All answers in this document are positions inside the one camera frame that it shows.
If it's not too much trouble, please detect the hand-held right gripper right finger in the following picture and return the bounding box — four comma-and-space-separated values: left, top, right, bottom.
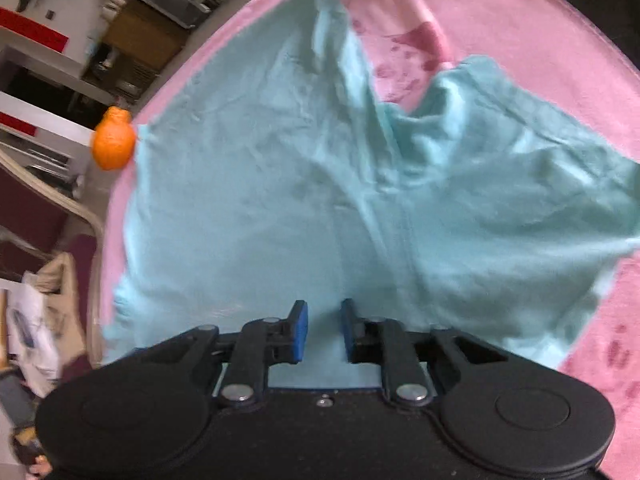
342, 300, 511, 407

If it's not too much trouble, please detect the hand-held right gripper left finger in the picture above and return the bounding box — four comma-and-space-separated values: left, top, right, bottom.
135, 301, 309, 407

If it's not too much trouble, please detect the teal shirt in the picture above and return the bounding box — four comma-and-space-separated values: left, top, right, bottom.
100, 0, 640, 391

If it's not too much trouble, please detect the beige jacket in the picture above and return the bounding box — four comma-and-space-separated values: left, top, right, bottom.
22, 252, 90, 356

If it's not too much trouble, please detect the large bumpy orange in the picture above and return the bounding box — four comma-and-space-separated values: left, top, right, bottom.
91, 106, 136, 171

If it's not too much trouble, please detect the white plastic bag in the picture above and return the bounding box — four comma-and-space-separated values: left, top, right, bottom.
0, 285, 62, 397

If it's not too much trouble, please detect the white red striped counter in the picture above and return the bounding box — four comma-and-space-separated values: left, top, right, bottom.
0, 7, 101, 171

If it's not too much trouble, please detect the pink printed blanket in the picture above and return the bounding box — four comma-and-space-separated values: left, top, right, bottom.
97, 0, 640, 480

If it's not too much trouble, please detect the wooden cabinet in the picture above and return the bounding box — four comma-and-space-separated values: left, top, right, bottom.
102, 0, 193, 103

